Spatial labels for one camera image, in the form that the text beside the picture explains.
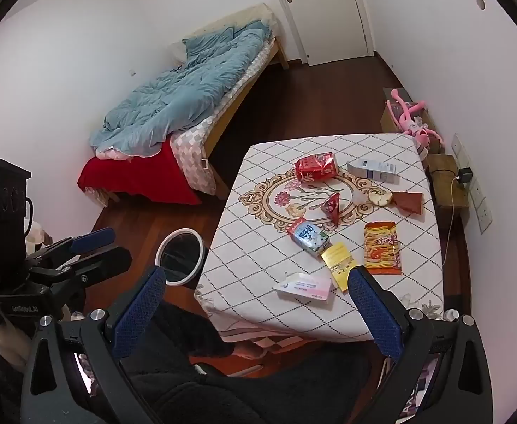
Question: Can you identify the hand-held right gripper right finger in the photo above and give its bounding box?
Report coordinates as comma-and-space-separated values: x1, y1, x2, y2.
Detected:
347, 266, 493, 424

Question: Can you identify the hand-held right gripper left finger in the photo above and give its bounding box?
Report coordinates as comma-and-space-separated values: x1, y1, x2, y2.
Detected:
20, 266, 167, 424

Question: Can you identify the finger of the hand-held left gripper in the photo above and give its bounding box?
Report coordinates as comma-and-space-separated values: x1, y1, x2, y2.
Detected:
64, 247, 132, 285
26, 227, 115, 270

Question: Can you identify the yellow fruit peel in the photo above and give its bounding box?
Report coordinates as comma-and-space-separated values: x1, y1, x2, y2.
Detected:
369, 188, 394, 207

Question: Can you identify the red drink can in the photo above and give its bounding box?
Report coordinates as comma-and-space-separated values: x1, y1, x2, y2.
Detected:
294, 152, 339, 184

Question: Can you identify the yellow paper packet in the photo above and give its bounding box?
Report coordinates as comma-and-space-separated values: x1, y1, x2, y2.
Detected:
320, 242, 359, 293

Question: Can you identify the orange snack bag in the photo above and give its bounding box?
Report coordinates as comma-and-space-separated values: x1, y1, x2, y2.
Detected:
363, 222, 403, 275

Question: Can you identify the white and pink box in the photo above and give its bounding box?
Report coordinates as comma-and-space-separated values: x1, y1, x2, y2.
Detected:
272, 272, 333, 307

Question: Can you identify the red blanket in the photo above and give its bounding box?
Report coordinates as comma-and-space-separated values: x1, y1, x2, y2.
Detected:
77, 139, 203, 205

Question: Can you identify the red triangular packet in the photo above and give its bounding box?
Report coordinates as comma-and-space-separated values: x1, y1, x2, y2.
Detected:
320, 192, 341, 231

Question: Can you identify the brown snack packet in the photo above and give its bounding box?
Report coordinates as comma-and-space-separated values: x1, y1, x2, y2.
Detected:
392, 191, 424, 215

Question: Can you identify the white diamond pattern tablecloth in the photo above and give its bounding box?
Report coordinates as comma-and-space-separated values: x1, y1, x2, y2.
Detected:
194, 134, 445, 344

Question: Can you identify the beige checkered bed sheet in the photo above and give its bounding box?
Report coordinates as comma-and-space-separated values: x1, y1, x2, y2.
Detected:
170, 37, 277, 195

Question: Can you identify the white and blue carton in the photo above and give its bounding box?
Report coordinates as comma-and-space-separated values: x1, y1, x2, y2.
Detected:
346, 158, 399, 185

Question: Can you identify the brown wooden stool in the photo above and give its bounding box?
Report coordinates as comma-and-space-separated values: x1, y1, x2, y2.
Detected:
424, 154, 470, 218

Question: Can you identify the blue duvet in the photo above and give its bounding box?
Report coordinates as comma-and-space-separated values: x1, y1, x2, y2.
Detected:
89, 20, 272, 158

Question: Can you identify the cardboard box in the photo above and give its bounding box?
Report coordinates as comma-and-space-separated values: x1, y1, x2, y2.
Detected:
381, 87, 436, 135

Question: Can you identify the pink plush toy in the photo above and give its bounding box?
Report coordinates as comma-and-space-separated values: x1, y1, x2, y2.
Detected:
386, 89, 442, 147

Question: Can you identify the wooden bed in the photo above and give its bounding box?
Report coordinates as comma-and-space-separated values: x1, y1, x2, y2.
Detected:
77, 4, 290, 206

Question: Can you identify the white door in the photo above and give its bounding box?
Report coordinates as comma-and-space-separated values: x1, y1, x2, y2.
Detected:
263, 0, 376, 67

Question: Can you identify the white charger cable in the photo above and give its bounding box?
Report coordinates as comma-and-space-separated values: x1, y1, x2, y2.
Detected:
441, 176, 462, 270

